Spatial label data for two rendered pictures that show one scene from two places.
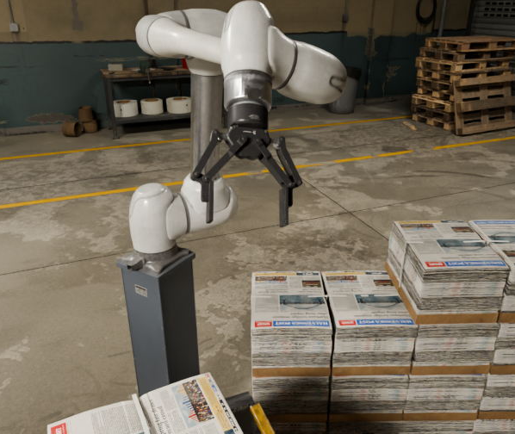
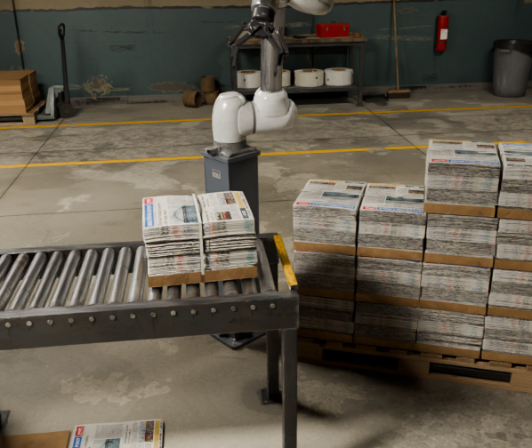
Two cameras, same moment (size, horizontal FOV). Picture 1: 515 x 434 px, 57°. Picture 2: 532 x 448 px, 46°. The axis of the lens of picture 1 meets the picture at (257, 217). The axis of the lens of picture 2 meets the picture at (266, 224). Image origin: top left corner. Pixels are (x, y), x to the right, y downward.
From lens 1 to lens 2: 1.37 m
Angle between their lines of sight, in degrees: 15
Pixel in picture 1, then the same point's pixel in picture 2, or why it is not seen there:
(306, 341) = (334, 220)
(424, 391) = (436, 278)
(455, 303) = (456, 196)
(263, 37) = not seen: outside the picture
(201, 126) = (267, 46)
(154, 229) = (228, 124)
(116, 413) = (181, 198)
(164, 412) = (208, 200)
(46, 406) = not seen: hidden behind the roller
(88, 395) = not seen: hidden behind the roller
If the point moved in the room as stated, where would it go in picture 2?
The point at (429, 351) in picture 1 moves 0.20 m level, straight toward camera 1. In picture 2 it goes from (438, 240) to (415, 255)
